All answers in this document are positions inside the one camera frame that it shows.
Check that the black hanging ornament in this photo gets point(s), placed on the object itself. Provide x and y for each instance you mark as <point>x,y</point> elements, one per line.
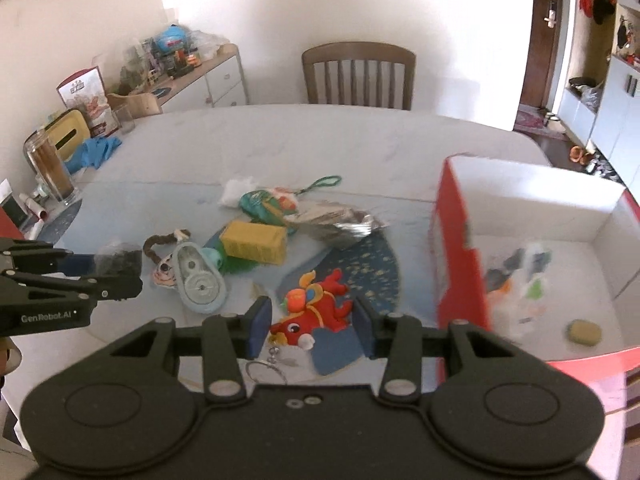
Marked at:
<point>603,2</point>

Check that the yellow tissue box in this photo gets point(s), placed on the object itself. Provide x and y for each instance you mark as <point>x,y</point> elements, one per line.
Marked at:
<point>65,132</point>

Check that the patterned floor rug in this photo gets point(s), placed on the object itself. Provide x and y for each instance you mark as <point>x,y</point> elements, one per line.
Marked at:
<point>537,122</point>

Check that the green embroidered sachet with tassel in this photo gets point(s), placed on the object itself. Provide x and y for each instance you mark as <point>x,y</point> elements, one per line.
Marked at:
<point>262,204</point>

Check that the red white printed carton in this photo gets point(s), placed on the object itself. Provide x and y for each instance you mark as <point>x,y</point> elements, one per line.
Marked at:
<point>87,95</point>

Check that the clear drinking glass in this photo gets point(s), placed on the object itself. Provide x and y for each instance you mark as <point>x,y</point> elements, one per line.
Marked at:
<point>126,121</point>

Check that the brown wooden door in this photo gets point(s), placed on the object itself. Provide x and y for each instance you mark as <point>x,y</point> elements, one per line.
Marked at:
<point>542,60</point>

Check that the wooden sideboard with white doors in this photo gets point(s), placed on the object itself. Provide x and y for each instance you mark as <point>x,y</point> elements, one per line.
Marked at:
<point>225,80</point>

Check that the orange slippers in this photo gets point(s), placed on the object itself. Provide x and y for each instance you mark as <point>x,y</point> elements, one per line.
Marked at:
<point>580,154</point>

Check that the white wall cabinet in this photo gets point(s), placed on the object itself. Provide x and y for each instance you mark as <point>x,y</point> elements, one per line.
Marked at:
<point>617,95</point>

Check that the olive oval lump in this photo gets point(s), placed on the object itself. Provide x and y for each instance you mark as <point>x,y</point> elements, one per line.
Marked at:
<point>583,332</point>

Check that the dark packet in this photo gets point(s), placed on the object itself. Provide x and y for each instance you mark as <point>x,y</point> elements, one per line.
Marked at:
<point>121,259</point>

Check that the blue round toy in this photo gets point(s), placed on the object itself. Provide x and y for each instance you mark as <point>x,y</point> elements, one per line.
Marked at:
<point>171,37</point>

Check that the brown wooden dining chair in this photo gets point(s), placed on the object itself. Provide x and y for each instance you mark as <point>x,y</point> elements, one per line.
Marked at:
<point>357,57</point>

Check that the blue cloth glove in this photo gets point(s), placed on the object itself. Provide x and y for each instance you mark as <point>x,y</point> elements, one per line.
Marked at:
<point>95,152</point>

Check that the light blue tape dispenser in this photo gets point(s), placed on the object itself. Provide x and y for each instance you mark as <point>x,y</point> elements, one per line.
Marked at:
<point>200,280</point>

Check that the red cardboard box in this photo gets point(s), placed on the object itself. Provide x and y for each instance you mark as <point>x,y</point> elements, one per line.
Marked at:
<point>460,260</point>

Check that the clear plastic toy bag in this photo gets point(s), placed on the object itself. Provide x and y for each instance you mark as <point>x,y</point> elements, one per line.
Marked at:
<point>520,280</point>

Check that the silver foil bag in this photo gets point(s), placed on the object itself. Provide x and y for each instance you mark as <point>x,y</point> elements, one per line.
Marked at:
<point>340,222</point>

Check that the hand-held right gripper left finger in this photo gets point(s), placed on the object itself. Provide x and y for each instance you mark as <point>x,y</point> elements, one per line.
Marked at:
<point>260,327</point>

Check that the clear jar of chopsticks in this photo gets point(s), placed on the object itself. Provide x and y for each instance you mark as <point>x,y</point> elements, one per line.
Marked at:
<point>50,167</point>

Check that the white crumpled plastic bag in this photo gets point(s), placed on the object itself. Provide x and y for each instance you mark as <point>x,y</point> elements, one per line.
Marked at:
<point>235,191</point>

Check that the yellow rectangular block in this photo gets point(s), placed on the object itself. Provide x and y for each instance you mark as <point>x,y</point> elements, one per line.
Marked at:
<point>252,242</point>

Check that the white red roll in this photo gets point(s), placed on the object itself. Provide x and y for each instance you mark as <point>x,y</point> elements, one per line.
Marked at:
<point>34,207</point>

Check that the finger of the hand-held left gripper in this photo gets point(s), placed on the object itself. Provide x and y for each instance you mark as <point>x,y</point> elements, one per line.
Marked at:
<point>100,287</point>
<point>60,260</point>

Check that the brown-tailed plush toy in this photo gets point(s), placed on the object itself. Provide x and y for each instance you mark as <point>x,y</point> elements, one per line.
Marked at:
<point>162,267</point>

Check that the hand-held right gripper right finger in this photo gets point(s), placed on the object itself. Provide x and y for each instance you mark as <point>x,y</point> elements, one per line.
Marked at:
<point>364,331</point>

